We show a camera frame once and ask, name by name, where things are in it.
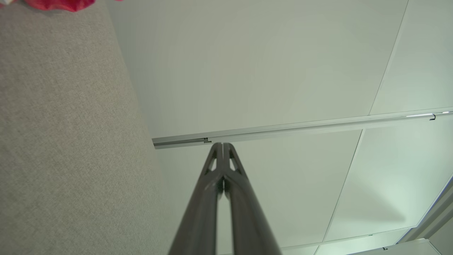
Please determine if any red white striped shirt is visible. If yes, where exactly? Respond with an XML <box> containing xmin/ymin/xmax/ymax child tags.
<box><xmin>0</xmin><ymin>0</ymin><xmax>122</xmax><ymax>13</ymax></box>

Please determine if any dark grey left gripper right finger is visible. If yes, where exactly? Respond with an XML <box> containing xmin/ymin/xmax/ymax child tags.
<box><xmin>224</xmin><ymin>143</ymin><xmax>282</xmax><ymax>255</ymax></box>

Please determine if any aluminium wall rail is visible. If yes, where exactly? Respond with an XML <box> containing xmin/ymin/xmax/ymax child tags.
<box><xmin>152</xmin><ymin>106</ymin><xmax>453</xmax><ymax>149</ymax></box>

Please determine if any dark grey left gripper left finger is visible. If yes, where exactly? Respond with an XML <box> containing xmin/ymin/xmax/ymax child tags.
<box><xmin>169</xmin><ymin>143</ymin><xmax>223</xmax><ymax>255</ymax></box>

